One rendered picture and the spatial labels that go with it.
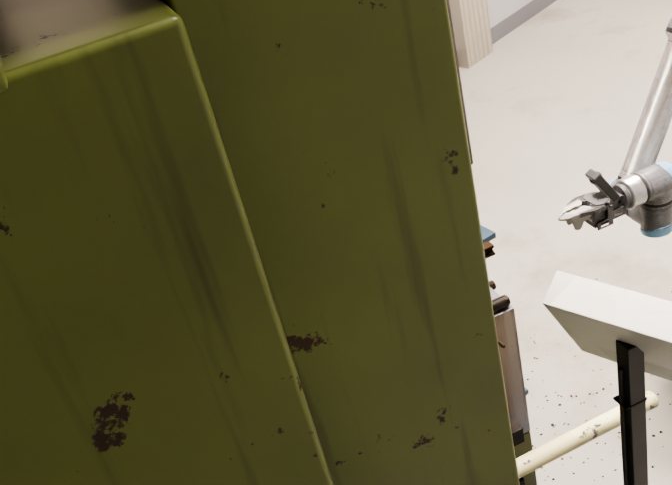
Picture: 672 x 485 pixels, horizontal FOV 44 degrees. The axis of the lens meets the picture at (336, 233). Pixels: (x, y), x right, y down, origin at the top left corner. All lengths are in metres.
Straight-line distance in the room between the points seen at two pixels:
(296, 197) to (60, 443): 0.55
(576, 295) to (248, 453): 0.73
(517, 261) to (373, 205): 2.48
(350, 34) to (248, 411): 0.66
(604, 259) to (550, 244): 0.27
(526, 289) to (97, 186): 2.76
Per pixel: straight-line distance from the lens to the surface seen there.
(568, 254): 3.93
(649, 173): 2.47
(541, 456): 2.18
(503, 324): 2.18
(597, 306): 1.74
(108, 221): 1.23
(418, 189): 1.50
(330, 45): 1.35
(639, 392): 1.88
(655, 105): 2.58
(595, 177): 2.35
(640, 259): 3.88
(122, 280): 1.28
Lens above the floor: 2.26
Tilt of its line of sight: 31 degrees down
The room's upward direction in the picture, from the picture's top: 15 degrees counter-clockwise
